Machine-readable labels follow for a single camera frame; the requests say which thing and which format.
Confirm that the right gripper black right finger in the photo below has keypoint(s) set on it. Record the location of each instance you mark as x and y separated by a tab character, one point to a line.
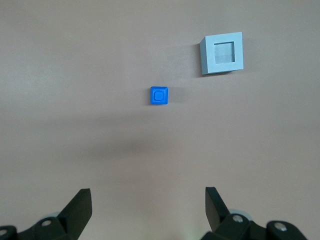
217	220

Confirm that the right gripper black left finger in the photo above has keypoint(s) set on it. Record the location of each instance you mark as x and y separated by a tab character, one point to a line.
72	220

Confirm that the small blue square part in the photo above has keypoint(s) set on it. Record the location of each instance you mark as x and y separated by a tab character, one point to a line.
159	96

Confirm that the gray square base block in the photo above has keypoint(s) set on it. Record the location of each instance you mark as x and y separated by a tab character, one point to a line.
208	57

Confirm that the brown table cover sheet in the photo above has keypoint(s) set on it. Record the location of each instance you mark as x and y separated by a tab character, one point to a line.
100	75

